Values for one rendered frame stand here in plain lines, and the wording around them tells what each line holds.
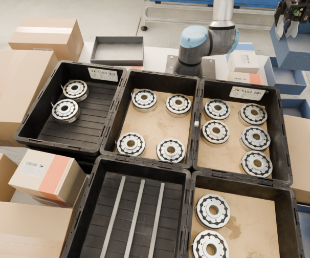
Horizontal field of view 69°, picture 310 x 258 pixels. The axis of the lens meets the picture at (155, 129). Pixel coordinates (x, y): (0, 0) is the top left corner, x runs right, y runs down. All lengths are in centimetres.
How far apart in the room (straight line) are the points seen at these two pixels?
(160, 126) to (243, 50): 68
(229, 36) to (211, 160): 57
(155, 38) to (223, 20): 166
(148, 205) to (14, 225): 40
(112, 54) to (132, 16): 179
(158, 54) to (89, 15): 191
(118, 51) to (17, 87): 56
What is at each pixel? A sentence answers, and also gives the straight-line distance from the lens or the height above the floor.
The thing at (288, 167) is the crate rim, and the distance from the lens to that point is 82.
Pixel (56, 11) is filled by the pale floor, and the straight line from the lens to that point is 341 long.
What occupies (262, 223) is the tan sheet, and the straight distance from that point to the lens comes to 83.
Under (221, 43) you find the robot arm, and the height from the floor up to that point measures 94.
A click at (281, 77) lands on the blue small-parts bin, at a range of 142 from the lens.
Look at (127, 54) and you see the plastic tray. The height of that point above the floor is 75.
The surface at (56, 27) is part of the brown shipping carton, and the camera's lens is 142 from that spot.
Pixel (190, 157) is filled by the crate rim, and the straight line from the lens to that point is 73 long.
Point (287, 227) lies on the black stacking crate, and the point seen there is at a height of 89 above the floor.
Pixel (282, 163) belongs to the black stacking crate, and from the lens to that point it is 84.
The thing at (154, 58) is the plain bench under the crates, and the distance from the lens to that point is 137.
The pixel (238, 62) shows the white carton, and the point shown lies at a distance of 128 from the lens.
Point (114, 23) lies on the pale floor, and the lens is 301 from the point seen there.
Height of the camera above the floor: 158
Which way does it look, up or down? 57 degrees down
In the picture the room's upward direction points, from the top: straight up
